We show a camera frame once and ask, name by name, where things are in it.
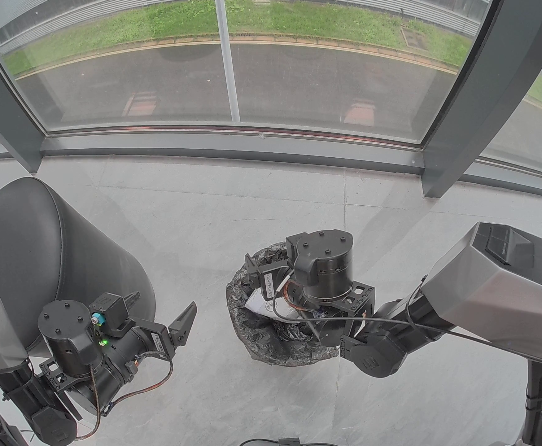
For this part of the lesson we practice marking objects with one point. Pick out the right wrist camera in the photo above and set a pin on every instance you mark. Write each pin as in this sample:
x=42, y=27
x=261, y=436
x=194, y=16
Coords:
x=299, y=246

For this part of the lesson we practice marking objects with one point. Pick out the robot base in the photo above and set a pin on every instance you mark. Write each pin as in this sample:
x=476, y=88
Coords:
x=289, y=442

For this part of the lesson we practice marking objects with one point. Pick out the dark grey round chair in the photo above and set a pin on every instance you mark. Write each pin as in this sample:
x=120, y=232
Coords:
x=43, y=249

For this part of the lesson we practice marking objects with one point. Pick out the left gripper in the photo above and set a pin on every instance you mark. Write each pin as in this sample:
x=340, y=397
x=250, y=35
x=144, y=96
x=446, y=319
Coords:
x=117, y=365

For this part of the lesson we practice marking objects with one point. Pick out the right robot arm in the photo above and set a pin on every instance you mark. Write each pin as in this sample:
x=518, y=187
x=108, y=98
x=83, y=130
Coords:
x=484, y=286

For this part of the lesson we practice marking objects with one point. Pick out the window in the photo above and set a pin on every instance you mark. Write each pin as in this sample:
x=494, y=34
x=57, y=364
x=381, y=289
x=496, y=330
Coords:
x=299, y=149

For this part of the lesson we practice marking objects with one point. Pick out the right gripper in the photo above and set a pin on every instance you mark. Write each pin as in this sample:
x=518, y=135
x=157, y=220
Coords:
x=257, y=279

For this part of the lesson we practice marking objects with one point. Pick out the black plastic bag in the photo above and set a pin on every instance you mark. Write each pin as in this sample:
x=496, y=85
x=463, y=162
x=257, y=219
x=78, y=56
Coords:
x=252, y=337

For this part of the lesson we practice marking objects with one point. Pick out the white printed wrapper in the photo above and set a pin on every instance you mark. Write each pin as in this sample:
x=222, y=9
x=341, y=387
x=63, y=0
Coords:
x=257, y=304

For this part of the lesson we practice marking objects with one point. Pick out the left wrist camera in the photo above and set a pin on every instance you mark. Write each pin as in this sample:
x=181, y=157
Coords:
x=110, y=309

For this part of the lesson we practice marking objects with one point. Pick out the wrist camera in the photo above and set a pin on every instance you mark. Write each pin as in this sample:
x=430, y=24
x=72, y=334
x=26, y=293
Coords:
x=299, y=246
x=110, y=309

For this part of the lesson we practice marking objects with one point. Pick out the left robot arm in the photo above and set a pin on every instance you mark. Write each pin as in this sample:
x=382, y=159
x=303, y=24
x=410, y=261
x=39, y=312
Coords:
x=1, y=323

